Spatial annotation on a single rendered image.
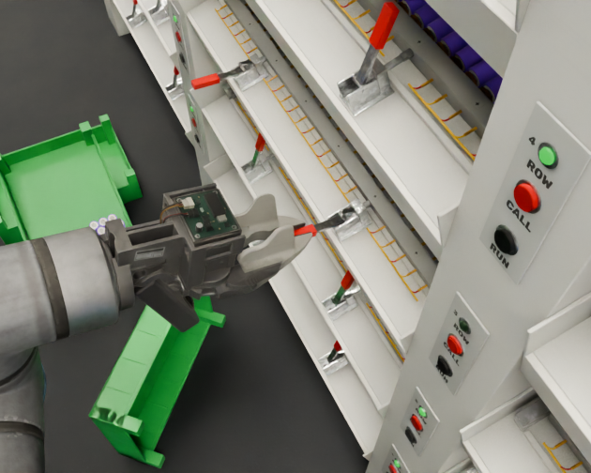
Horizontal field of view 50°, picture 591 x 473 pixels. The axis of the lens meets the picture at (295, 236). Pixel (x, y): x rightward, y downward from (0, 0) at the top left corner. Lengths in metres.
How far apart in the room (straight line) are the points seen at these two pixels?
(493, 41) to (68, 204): 1.14
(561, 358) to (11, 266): 0.42
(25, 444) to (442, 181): 0.42
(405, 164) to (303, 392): 0.74
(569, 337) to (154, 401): 0.89
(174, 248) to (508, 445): 0.35
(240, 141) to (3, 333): 0.61
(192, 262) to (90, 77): 1.24
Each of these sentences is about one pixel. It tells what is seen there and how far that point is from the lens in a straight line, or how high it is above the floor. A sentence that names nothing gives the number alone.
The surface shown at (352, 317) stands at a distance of 0.87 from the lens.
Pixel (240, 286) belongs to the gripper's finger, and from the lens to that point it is 0.62.
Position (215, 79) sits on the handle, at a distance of 0.85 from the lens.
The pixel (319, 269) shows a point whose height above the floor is 0.35.
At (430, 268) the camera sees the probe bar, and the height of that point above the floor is 0.58.
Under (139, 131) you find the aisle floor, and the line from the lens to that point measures 1.60.
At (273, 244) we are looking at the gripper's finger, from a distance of 0.63.
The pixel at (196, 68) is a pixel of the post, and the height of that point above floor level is 0.43.
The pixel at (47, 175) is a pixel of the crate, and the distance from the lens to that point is 1.44.
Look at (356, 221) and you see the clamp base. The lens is 0.70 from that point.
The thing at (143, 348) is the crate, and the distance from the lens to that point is 1.05.
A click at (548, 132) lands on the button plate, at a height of 0.89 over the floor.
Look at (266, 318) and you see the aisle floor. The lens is 1.27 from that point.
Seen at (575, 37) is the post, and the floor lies 0.94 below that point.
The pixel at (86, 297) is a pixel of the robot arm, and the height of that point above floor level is 0.66.
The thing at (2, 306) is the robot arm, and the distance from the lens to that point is 0.55.
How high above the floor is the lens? 1.13
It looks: 56 degrees down
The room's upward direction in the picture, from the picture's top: straight up
